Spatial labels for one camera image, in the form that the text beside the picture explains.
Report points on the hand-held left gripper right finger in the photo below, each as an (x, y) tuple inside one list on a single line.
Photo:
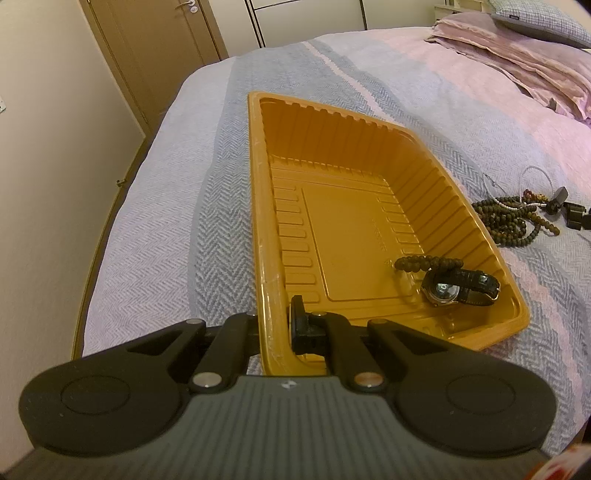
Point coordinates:
[(304, 330)]

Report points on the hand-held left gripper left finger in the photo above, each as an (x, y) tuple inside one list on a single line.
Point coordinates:
[(235, 333)]

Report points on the orange plastic tray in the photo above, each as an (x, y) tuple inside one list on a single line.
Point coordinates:
[(341, 221)]

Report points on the black leather wristwatch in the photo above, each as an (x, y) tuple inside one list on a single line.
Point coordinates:
[(445, 290)]

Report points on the brown wooden door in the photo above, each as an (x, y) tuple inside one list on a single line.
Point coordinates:
[(152, 50)]

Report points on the white wardrobe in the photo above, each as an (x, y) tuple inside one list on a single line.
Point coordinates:
[(323, 18)]

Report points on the pink folded duvet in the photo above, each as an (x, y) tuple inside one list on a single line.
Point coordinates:
[(508, 50)]

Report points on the white bedside shelf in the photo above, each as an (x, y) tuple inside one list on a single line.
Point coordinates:
[(445, 9)]

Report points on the grey checked pillow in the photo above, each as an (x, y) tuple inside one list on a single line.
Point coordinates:
[(545, 21)]

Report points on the wooden bed frame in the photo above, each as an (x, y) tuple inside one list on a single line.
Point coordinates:
[(108, 221)]

